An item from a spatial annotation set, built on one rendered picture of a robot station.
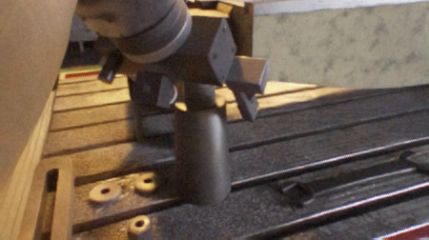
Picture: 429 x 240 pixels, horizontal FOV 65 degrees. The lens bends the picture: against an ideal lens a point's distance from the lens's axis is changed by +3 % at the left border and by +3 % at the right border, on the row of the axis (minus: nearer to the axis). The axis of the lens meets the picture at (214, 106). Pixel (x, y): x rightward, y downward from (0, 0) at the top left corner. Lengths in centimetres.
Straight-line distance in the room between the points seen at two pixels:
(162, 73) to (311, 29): 27
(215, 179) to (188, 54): 21
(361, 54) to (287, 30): 15
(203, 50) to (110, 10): 9
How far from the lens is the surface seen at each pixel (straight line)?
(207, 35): 30
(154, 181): 51
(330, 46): 55
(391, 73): 66
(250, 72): 33
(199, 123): 40
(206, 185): 45
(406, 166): 60
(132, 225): 42
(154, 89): 32
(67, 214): 46
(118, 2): 25
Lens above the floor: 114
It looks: 24 degrees down
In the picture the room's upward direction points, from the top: 1 degrees counter-clockwise
